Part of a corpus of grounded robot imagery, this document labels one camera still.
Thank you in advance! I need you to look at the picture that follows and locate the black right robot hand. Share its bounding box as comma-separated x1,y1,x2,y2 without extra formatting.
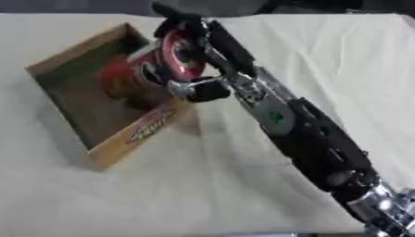
149,2,259,104

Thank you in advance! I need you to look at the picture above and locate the red bottle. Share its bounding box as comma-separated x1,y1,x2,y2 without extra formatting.
98,29,209,109

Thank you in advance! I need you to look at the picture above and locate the tan cardboard box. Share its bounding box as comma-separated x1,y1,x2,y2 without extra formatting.
24,21,195,172

